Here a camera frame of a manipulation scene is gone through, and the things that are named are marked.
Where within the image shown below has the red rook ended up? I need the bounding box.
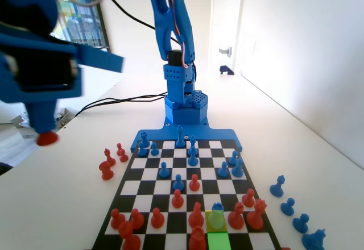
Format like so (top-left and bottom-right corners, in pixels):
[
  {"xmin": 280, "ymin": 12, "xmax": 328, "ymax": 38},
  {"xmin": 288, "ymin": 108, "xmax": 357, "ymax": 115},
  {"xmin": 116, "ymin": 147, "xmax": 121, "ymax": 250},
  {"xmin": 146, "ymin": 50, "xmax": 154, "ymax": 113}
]
[
  {"xmin": 188, "ymin": 226, "xmax": 207, "ymax": 250},
  {"xmin": 36, "ymin": 130, "xmax": 60, "ymax": 147}
]

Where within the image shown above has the red bishop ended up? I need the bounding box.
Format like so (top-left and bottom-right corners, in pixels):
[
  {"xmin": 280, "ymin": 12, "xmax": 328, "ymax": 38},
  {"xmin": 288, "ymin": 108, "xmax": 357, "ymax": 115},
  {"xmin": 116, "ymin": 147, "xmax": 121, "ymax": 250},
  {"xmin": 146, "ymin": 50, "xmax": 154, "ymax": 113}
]
[
  {"xmin": 227, "ymin": 202, "xmax": 245, "ymax": 230},
  {"xmin": 104, "ymin": 148, "xmax": 117, "ymax": 168}
]

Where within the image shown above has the black white chessboard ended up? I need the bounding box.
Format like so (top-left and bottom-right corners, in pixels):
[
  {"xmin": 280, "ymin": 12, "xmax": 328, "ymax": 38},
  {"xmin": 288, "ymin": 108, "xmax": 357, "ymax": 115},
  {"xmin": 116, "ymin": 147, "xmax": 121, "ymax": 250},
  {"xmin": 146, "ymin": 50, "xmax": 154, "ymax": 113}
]
[{"xmin": 91, "ymin": 139, "xmax": 284, "ymax": 250}]

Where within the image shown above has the red queen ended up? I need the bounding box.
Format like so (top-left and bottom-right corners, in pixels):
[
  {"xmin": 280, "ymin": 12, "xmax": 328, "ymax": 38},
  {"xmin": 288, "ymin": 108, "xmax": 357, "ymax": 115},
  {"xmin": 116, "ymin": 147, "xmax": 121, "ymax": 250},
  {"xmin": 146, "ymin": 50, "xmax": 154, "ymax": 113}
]
[{"xmin": 246, "ymin": 198, "xmax": 267, "ymax": 230}]

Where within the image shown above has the thick black camera cable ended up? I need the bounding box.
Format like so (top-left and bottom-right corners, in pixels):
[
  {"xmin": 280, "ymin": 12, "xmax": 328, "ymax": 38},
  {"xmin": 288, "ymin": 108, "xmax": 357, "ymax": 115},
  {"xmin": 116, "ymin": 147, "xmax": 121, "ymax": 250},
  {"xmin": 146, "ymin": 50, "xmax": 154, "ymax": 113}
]
[{"xmin": 105, "ymin": 0, "xmax": 185, "ymax": 46}]

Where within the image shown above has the cardboard box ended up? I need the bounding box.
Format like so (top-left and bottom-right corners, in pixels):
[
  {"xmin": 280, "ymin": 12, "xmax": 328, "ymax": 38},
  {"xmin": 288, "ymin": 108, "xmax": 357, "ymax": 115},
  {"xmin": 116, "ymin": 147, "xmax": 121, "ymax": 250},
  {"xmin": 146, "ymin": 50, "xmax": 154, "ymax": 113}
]
[{"xmin": 11, "ymin": 107, "xmax": 75, "ymax": 140}]

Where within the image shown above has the crumpled white paper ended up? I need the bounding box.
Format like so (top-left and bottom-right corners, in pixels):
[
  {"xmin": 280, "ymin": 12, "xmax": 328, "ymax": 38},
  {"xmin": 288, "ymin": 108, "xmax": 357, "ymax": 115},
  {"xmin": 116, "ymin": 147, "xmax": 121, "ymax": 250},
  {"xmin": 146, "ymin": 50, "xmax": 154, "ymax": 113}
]
[{"xmin": 13, "ymin": 107, "xmax": 68, "ymax": 128}]

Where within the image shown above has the black framed poster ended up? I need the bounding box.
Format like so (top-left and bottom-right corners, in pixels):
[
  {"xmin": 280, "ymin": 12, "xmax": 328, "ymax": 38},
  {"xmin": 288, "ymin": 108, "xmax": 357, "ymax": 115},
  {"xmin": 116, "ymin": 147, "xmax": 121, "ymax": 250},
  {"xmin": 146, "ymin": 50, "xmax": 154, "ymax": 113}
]
[{"xmin": 55, "ymin": 0, "xmax": 111, "ymax": 54}]

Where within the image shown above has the blue king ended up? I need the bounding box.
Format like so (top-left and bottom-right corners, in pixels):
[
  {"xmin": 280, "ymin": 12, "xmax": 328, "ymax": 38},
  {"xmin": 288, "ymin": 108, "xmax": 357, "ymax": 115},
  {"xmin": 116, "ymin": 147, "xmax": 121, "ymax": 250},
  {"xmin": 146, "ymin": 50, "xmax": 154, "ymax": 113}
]
[{"xmin": 175, "ymin": 124, "xmax": 185, "ymax": 148}]

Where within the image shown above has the blue base plate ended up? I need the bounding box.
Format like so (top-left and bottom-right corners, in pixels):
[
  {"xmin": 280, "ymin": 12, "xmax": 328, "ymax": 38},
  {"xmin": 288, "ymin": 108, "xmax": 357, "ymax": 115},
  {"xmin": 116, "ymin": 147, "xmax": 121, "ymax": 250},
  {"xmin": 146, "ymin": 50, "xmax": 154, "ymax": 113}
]
[{"xmin": 130, "ymin": 122, "xmax": 244, "ymax": 153}]

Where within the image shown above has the black table cable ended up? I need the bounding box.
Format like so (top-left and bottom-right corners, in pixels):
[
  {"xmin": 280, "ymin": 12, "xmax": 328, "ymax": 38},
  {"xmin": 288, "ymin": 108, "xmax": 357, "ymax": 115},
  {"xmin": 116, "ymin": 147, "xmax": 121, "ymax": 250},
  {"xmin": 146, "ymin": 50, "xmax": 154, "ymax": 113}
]
[
  {"xmin": 74, "ymin": 90, "xmax": 169, "ymax": 118},
  {"xmin": 81, "ymin": 92, "xmax": 169, "ymax": 114}
]

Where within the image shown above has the thin red white servo wire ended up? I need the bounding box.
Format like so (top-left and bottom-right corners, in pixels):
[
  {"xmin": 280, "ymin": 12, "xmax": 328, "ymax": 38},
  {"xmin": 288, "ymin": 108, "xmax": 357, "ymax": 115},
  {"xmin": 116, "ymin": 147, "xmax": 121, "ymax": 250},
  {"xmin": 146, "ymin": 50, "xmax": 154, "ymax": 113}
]
[{"xmin": 169, "ymin": 0, "xmax": 196, "ymax": 69}]

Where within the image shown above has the blue rook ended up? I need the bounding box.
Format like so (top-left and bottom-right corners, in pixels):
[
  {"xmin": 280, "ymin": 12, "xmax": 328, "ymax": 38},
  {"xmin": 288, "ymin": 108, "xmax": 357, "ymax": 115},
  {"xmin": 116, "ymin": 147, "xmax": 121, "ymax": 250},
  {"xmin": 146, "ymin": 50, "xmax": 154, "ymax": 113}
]
[
  {"xmin": 139, "ymin": 132, "xmax": 151, "ymax": 148},
  {"xmin": 209, "ymin": 202, "xmax": 227, "ymax": 230}
]

